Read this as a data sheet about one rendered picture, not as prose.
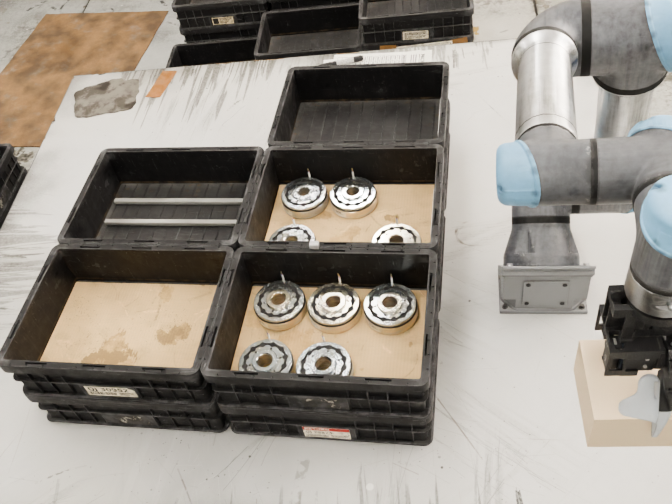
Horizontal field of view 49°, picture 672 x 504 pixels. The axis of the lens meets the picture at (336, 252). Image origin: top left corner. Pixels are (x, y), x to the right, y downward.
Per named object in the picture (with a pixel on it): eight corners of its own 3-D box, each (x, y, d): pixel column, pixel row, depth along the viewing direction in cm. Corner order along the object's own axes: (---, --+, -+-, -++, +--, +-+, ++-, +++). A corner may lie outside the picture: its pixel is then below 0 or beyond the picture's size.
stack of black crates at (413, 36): (469, 67, 305) (469, -36, 271) (474, 113, 285) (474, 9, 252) (372, 75, 310) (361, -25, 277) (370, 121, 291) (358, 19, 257)
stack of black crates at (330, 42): (372, 75, 310) (363, 2, 285) (370, 121, 291) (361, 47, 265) (279, 82, 316) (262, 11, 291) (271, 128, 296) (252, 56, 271)
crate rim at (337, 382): (438, 256, 142) (437, 248, 140) (429, 394, 122) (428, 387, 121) (238, 253, 149) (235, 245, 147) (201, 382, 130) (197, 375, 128)
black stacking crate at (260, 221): (444, 184, 168) (443, 146, 159) (438, 286, 149) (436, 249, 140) (276, 184, 175) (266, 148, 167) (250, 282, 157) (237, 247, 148)
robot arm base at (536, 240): (563, 264, 160) (563, 218, 160) (591, 265, 145) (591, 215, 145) (494, 265, 159) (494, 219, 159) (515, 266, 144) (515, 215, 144)
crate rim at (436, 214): (444, 151, 161) (444, 143, 159) (438, 256, 142) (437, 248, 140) (267, 153, 168) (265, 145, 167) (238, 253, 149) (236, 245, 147)
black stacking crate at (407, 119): (449, 101, 187) (448, 63, 178) (445, 183, 168) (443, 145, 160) (297, 105, 195) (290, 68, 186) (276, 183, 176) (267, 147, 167)
